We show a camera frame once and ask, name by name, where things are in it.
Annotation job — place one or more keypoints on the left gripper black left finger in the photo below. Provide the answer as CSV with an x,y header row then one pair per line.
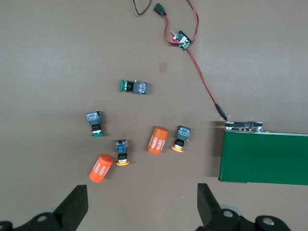
x,y
72,211

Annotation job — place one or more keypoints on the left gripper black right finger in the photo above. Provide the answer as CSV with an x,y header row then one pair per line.
x,y
209,211

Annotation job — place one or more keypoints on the yellow-capped push button switch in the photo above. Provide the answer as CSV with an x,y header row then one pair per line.
x,y
121,146
183,133

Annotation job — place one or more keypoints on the orange cylinder marked 4680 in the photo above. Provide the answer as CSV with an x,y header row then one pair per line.
x,y
157,140
100,168

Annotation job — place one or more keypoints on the green-capped push button switch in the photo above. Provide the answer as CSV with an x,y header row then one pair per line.
x,y
94,118
140,87

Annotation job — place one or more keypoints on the green conveyor belt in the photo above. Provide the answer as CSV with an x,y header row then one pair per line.
x,y
264,156

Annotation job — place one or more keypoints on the brown tape piece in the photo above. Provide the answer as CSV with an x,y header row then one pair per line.
x,y
163,67

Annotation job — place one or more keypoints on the small controller circuit board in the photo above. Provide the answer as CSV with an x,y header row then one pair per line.
x,y
183,41

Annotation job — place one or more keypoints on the black plug connector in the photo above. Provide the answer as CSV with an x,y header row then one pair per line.
x,y
159,10

